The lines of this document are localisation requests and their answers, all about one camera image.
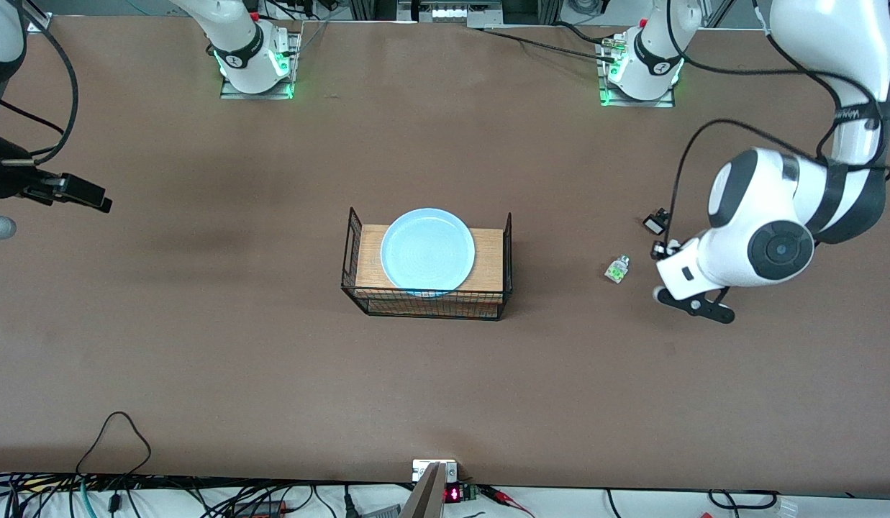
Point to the red clip lead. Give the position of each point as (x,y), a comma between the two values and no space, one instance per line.
(506,498)

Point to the light blue plate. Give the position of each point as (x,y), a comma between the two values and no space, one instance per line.
(427,248)

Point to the small red display module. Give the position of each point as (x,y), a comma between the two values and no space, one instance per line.
(453,494)

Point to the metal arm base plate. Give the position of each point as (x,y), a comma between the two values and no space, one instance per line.
(272,94)
(635,103)

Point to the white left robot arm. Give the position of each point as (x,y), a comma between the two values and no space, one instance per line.
(768,237)

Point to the black power adapter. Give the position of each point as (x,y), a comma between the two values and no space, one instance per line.
(261,509)

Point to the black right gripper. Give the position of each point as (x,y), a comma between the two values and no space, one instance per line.
(6,178)

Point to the green push button switch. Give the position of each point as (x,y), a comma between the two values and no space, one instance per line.
(616,270)

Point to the small metal bracket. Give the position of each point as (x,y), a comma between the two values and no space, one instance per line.
(423,467)

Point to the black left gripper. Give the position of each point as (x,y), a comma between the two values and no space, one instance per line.
(661,249)

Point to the grey angled bar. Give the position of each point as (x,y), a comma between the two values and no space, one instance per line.
(423,503)

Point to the wooden board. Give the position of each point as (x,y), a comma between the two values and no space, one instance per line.
(488,259)

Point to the white device with lights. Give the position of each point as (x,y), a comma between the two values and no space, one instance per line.
(452,12)

